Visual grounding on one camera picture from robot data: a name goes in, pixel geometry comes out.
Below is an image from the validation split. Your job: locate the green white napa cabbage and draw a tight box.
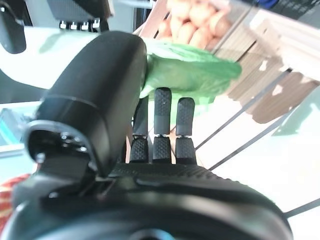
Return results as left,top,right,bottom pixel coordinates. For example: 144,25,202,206
0,26,243,121

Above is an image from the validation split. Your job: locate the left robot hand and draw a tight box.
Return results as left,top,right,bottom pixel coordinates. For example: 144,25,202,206
0,31,293,240

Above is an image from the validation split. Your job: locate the wooden slat crate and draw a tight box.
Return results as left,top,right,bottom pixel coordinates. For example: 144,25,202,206
132,0,253,55
124,0,320,218

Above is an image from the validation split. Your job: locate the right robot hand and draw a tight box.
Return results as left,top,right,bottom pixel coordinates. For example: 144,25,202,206
0,0,112,55

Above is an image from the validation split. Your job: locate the orange striped pumpkin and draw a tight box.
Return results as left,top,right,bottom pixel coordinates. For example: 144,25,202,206
0,173,32,233

